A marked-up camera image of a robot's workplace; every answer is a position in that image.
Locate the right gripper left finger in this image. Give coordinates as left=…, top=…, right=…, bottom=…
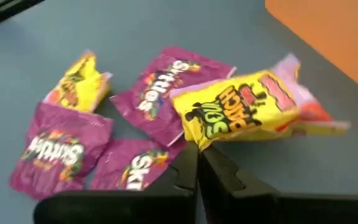
left=149, top=141, right=200, bottom=224

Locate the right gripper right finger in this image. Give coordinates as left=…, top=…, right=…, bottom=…
left=199, top=145, right=279, bottom=224

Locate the purple Skittles candy pack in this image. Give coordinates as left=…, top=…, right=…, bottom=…
left=9, top=101, right=114, bottom=200
left=109, top=45, right=238, bottom=147
left=89, top=138, right=188, bottom=191

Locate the yellow Sour Patch pack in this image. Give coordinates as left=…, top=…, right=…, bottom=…
left=170, top=52, right=351, bottom=152
left=43, top=50, right=114, bottom=113

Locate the orange plastic bin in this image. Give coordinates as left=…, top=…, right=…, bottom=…
left=264, top=0, right=358, bottom=100

